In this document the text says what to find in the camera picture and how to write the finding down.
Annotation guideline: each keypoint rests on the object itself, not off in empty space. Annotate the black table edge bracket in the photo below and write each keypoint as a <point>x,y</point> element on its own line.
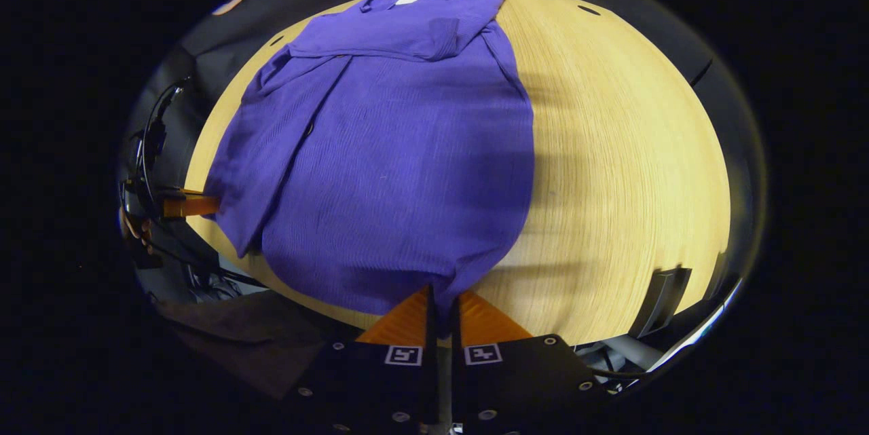
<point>662,299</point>

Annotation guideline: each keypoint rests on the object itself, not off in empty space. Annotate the dark brown cloth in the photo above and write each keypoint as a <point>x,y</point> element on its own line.
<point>251,340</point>

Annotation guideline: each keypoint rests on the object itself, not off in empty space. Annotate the purple shirt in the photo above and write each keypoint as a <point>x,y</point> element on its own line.
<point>380,170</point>

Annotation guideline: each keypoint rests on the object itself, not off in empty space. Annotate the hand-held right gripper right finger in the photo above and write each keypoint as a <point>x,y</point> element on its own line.
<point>456,381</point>

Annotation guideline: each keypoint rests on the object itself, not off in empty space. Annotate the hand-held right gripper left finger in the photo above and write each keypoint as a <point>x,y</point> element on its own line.
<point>432,381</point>

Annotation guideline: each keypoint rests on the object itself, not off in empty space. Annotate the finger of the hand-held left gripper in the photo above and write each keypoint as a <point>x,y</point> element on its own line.
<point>190,206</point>

